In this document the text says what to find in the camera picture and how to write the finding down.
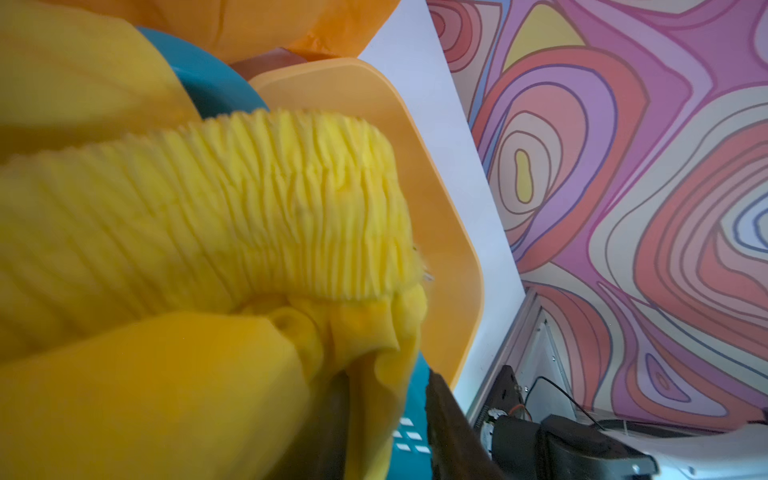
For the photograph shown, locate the teal plastic basket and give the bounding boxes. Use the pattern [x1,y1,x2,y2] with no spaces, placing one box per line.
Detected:
[138,27,268,119]

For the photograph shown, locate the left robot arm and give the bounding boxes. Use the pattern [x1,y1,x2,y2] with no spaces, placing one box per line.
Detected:
[377,364,767,479]

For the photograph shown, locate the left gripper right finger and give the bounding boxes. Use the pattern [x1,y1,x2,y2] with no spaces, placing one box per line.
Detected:
[425,370,505,480]

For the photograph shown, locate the orange shorts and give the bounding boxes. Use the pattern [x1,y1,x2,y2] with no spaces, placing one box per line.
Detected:
[64,0,399,63]

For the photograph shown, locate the yellow shorts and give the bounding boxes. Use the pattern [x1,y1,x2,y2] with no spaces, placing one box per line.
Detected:
[1,1,427,479]

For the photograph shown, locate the yellow plastic tray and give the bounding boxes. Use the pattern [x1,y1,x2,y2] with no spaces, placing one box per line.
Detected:
[249,58,483,387]

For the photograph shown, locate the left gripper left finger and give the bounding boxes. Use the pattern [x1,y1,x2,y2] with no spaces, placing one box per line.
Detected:
[266,373,350,480]

